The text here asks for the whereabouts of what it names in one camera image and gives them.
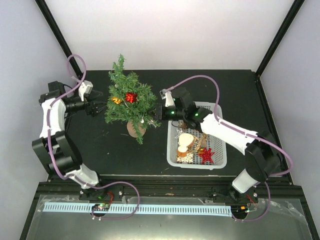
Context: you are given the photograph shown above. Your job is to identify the gold merry christmas sign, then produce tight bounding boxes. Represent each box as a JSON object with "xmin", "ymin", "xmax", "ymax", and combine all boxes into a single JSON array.
[{"xmin": 191, "ymin": 136, "xmax": 201, "ymax": 152}]

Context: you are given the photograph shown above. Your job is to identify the white plastic mesh basket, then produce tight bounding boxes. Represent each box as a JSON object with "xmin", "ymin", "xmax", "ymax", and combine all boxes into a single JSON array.
[{"xmin": 166, "ymin": 101, "xmax": 228, "ymax": 170}]

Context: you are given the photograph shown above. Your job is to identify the fairy light string with battery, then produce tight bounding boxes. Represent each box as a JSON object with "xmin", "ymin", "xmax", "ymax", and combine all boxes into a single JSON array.
[{"xmin": 113, "ymin": 83, "xmax": 151, "ymax": 125}]

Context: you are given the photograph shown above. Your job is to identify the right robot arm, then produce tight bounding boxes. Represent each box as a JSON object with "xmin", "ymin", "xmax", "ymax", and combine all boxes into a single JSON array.
[{"xmin": 154, "ymin": 88, "xmax": 282, "ymax": 202}]

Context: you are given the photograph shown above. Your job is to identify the small green christmas tree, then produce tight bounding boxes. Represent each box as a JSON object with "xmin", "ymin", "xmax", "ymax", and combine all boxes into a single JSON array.
[{"xmin": 104, "ymin": 54, "xmax": 157, "ymax": 145}]

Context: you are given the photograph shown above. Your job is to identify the red glitter star ornament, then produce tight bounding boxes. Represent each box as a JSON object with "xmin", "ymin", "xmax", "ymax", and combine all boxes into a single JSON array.
[{"xmin": 198, "ymin": 148, "xmax": 215, "ymax": 165}]

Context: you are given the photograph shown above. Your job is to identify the red gift box ornament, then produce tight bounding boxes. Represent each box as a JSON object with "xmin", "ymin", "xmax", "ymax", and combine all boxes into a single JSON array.
[{"xmin": 125, "ymin": 92, "xmax": 138, "ymax": 104}]

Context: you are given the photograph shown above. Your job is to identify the gold gift box ornament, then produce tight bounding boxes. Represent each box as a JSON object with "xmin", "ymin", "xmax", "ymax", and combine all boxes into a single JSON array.
[{"xmin": 111, "ymin": 97, "xmax": 123, "ymax": 105}]

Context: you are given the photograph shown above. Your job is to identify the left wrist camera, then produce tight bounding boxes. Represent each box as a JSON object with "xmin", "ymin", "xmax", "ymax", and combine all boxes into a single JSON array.
[{"xmin": 78, "ymin": 80, "xmax": 93, "ymax": 102}]

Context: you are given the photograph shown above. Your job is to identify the black frame post left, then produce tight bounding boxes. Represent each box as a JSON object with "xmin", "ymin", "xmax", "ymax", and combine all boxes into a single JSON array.
[{"xmin": 34, "ymin": 0, "xmax": 83, "ymax": 80}]

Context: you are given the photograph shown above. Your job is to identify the black frame post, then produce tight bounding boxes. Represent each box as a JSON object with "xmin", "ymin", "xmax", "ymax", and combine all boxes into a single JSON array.
[
  {"xmin": 34, "ymin": 0, "xmax": 83, "ymax": 80},
  {"xmin": 255, "ymin": 0, "xmax": 305, "ymax": 78}
]

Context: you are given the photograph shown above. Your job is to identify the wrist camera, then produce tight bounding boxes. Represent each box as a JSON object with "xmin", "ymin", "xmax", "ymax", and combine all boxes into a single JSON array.
[
  {"xmin": 78, "ymin": 80, "xmax": 93, "ymax": 102},
  {"xmin": 160, "ymin": 89, "xmax": 175, "ymax": 107}
]

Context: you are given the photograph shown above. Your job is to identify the silver star ornament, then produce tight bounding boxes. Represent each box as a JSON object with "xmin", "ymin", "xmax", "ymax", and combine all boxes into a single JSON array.
[{"xmin": 174, "ymin": 128, "xmax": 184, "ymax": 139}]

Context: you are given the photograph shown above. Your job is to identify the small circuit board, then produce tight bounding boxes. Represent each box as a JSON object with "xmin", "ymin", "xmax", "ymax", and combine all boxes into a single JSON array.
[{"xmin": 91, "ymin": 203, "xmax": 110, "ymax": 212}]

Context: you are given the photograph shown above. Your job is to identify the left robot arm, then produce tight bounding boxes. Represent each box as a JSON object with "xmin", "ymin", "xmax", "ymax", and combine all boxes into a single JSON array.
[{"xmin": 32, "ymin": 80, "xmax": 108, "ymax": 200}]

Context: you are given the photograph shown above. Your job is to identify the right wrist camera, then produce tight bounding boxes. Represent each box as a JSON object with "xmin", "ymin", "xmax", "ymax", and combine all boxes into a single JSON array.
[{"xmin": 160, "ymin": 89, "xmax": 175, "ymax": 107}]

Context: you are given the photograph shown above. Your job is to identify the white snowflake ornament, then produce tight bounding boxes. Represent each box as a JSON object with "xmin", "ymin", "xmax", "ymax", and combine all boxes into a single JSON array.
[{"xmin": 176, "ymin": 153, "xmax": 194, "ymax": 164}]

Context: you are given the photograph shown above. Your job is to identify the black frame post right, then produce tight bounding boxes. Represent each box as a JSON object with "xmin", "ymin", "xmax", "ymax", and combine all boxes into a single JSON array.
[{"xmin": 255, "ymin": 0, "xmax": 305, "ymax": 78}]

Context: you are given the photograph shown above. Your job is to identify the burlap bow ornament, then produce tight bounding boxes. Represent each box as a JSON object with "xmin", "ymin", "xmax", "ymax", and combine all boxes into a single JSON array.
[{"xmin": 200, "ymin": 134, "xmax": 208, "ymax": 148}]

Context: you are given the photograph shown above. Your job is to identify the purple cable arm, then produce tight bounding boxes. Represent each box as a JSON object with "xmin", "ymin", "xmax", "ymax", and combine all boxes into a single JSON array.
[
  {"xmin": 169, "ymin": 74, "xmax": 294, "ymax": 223},
  {"xmin": 46, "ymin": 54, "xmax": 87, "ymax": 187}
]

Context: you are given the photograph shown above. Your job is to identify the white slotted cable duct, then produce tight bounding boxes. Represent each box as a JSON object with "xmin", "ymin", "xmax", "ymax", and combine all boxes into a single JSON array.
[{"xmin": 42, "ymin": 202, "xmax": 232, "ymax": 217}]

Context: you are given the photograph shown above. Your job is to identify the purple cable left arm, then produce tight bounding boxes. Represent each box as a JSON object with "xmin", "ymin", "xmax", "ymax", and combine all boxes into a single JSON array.
[{"xmin": 46, "ymin": 54, "xmax": 87, "ymax": 187}]

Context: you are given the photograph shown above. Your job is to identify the silver glitter sprig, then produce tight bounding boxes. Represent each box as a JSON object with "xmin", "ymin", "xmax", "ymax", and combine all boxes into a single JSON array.
[{"xmin": 147, "ymin": 119, "xmax": 159, "ymax": 128}]

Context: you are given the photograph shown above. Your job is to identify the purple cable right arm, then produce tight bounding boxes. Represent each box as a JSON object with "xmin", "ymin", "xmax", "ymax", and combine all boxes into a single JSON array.
[{"xmin": 169, "ymin": 74, "xmax": 294, "ymax": 223}]

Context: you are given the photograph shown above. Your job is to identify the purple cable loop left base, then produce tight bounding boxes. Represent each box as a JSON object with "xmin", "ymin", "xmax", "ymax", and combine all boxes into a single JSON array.
[{"xmin": 87, "ymin": 181, "xmax": 141, "ymax": 221}]

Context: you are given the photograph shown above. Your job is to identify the black front rail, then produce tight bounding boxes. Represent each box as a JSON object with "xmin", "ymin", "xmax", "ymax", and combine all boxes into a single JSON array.
[{"xmin": 34, "ymin": 175, "xmax": 307, "ymax": 203}]

